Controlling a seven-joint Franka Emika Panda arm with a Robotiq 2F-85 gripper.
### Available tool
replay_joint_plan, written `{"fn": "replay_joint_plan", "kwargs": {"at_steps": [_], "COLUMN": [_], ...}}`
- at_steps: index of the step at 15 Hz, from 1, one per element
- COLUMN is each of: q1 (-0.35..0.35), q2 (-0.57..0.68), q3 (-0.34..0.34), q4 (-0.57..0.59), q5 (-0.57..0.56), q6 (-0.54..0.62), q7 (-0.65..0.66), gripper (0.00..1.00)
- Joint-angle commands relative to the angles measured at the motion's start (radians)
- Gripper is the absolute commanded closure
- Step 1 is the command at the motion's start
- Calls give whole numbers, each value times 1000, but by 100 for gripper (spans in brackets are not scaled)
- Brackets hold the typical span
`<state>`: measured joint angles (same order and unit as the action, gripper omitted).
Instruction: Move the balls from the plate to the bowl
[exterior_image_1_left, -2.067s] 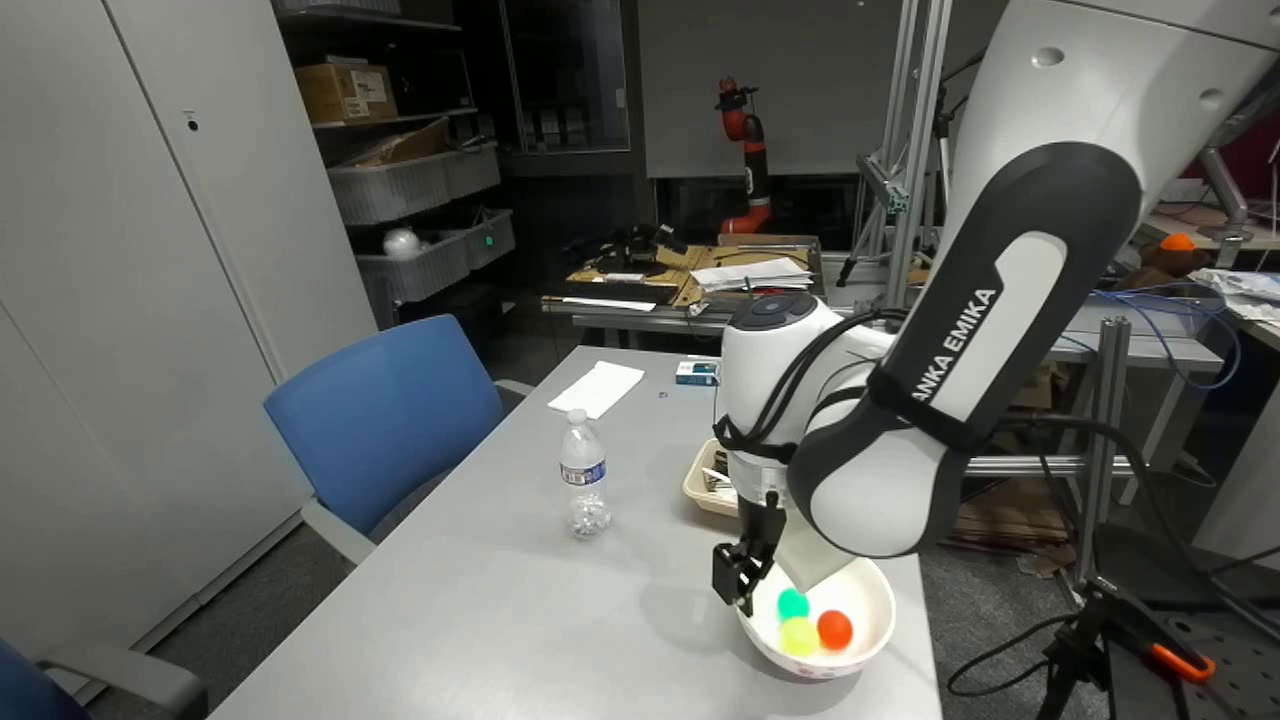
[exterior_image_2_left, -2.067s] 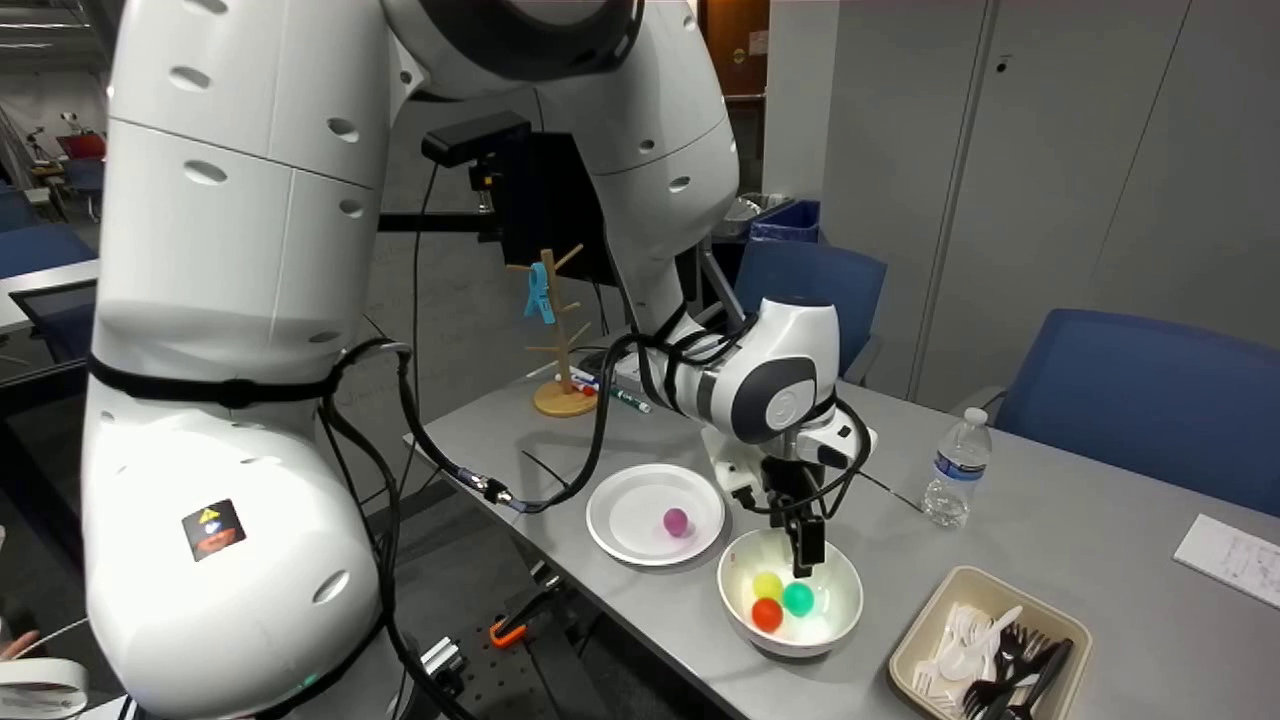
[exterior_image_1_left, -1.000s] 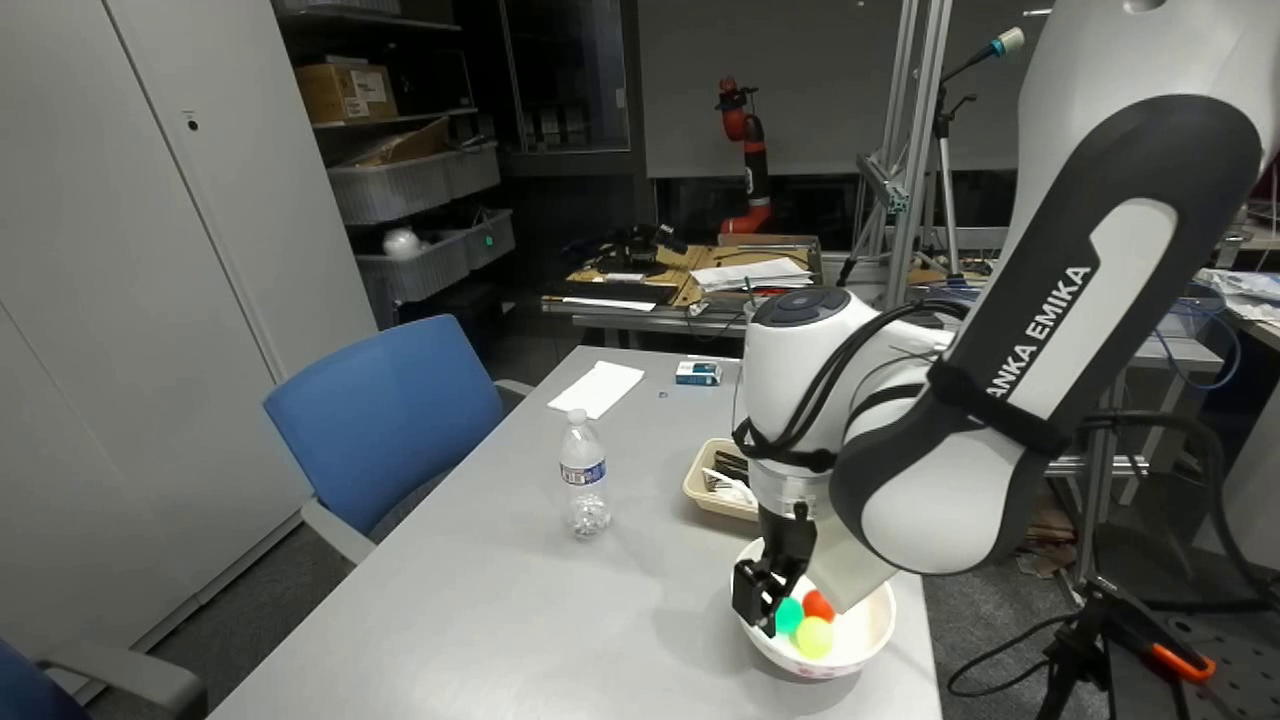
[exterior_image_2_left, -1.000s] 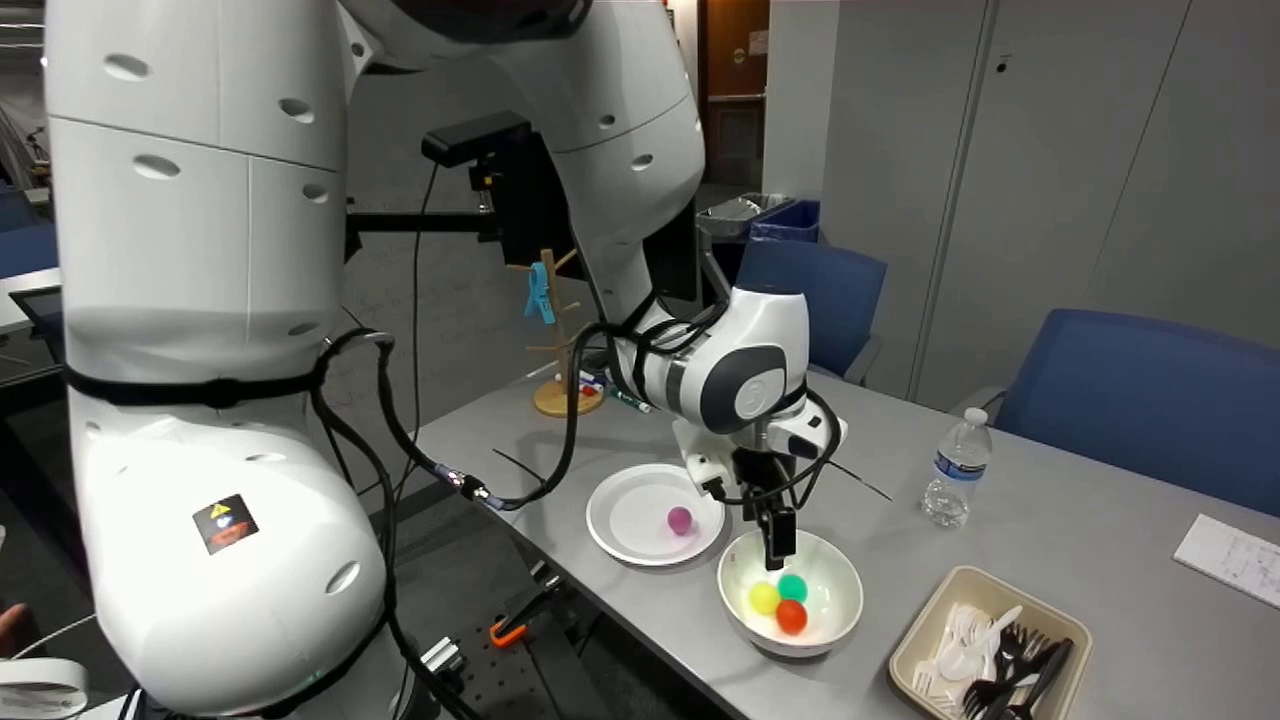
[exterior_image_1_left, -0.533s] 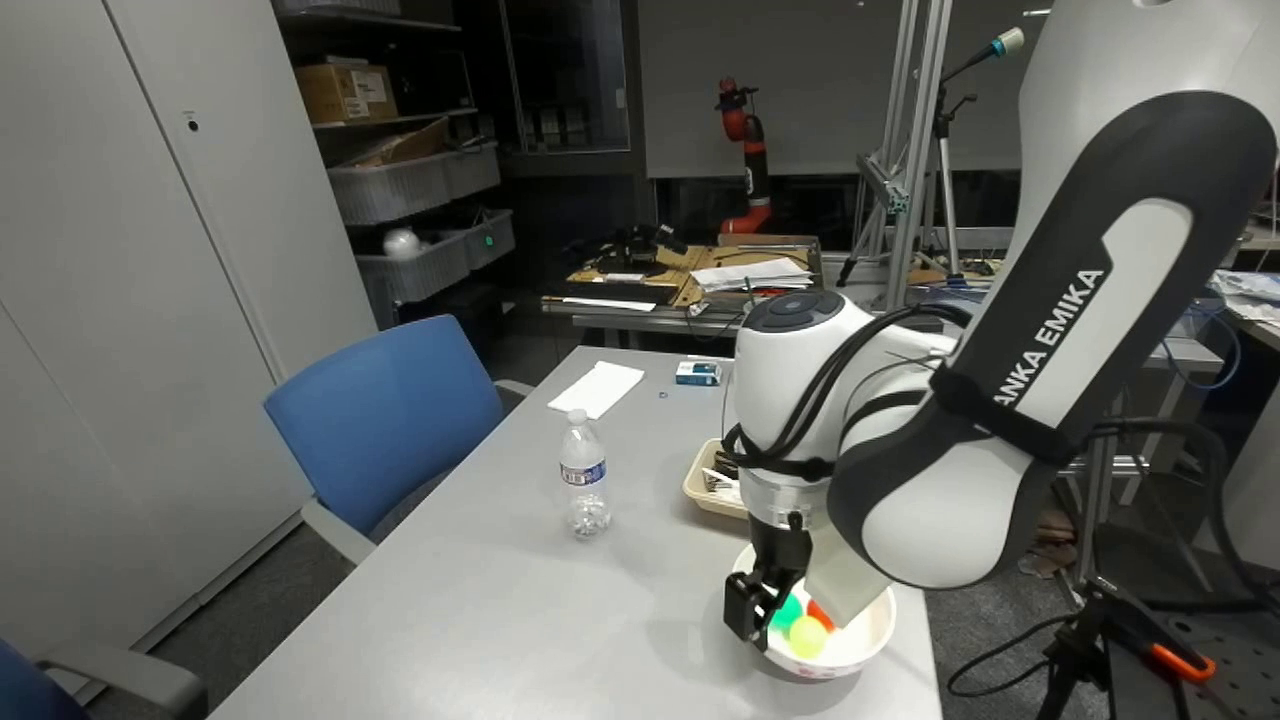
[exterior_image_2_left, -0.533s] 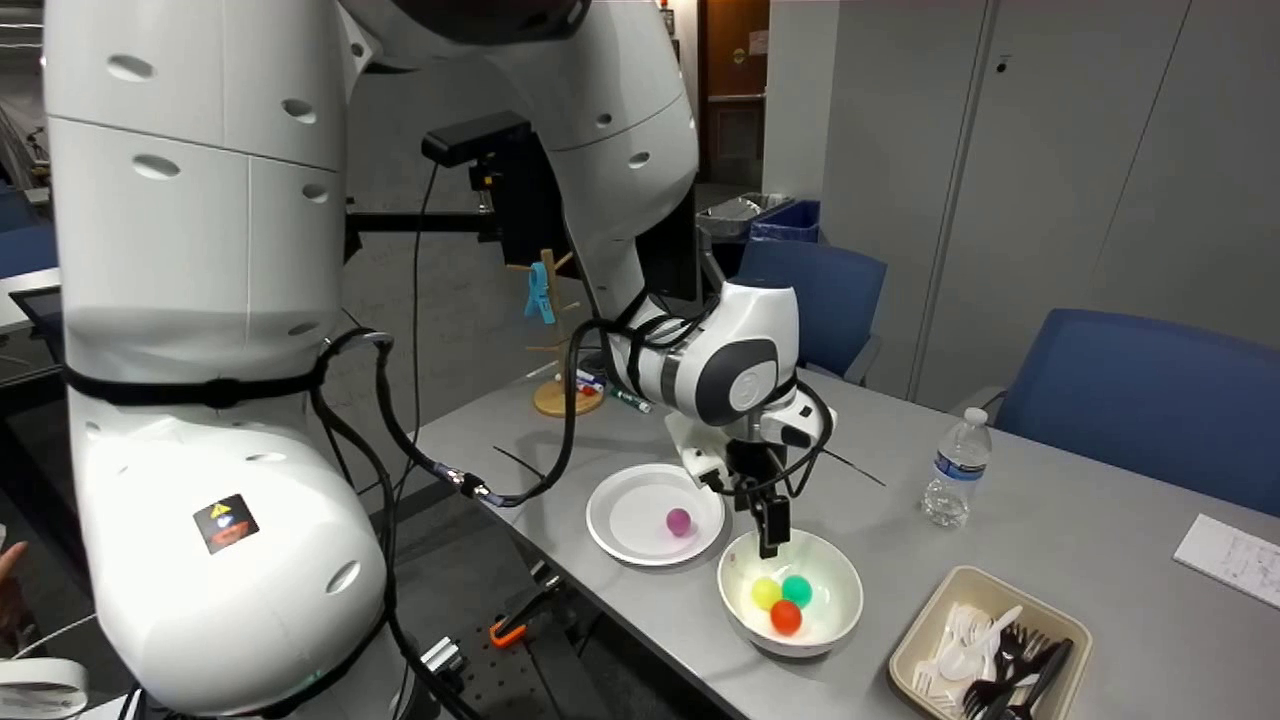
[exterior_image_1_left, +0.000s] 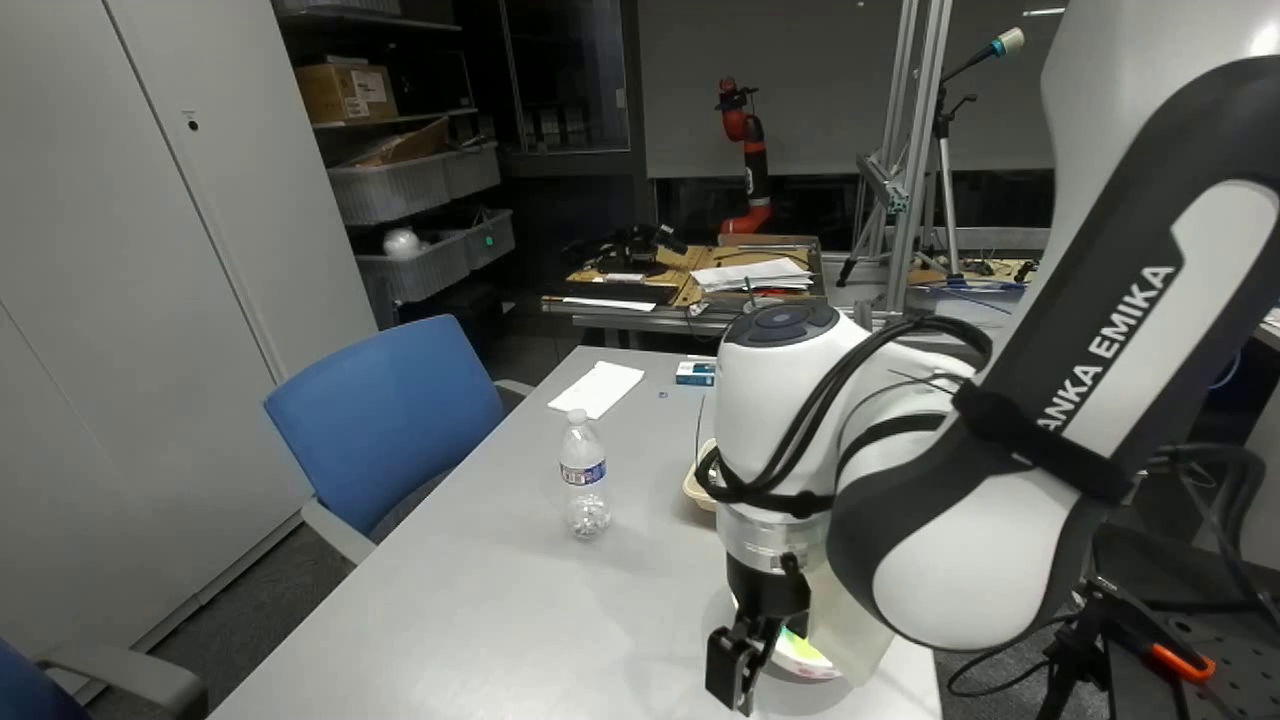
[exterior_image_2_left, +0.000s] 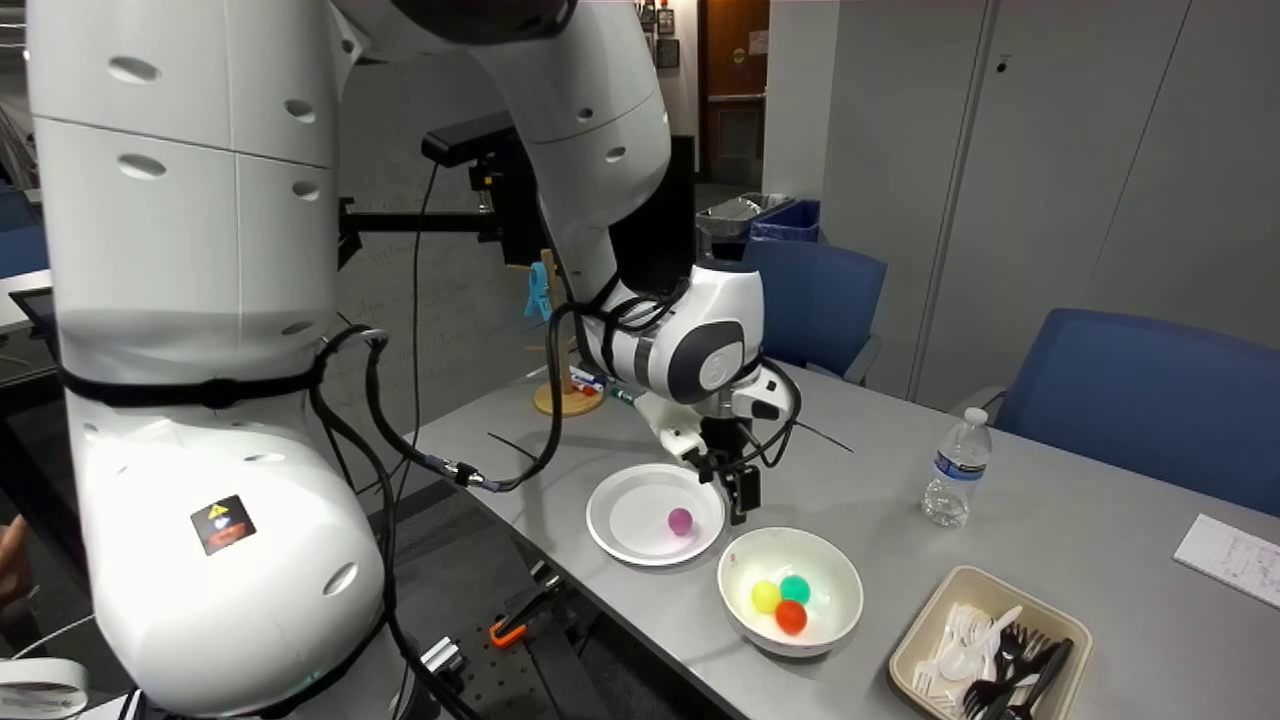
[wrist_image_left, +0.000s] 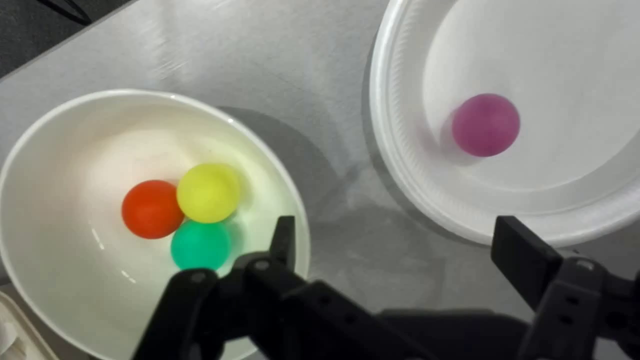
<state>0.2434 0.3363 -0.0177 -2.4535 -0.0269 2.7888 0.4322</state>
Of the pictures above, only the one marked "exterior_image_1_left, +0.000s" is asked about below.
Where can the tall white cabinet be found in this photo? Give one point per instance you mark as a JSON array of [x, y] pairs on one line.
[[134, 264]]

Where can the yellow ball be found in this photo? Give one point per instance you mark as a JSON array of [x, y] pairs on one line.
[[802, 648]]

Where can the black tripod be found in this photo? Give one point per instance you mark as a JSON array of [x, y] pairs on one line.
[[1068, 664]]

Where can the clear water bottle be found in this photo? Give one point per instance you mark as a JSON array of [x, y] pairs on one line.
[[582, 473]]

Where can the small blue white box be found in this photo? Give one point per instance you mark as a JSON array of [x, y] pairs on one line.
[[695, 368]]

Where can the grey storage bin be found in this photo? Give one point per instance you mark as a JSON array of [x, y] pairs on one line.
[[435, 260], [415, 181]]

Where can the cardboard box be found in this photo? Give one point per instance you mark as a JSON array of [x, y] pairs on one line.
[[345, 89]]

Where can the stack of papers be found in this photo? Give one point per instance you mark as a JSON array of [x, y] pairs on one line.
[[753, 273]]

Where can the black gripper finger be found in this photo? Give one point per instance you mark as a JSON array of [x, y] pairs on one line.
[[766, 645], [727, 675]]

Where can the white paper sheet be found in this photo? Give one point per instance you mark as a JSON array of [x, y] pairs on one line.
[[599, 384]]

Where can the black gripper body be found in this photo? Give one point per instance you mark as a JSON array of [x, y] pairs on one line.
[[771, 600]]

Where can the cluttered dark table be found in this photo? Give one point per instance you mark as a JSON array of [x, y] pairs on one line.
[[625, 302]]

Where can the stand with teal tip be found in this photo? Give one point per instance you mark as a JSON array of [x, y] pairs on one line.
[[944, 160]]

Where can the aluminium frame post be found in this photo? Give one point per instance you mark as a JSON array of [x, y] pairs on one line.
[[915, 133]]

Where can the blue chair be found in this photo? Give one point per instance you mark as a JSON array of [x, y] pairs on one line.
[[34, 681], [387, 414]]

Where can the orange black clamp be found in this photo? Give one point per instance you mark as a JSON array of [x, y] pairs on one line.
[[1174, 654]]

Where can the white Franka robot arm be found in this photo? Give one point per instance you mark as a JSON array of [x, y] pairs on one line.
[[774, 401]]

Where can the dark shelf rack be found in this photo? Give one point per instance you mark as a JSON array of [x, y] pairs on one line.
[[427, 53]]

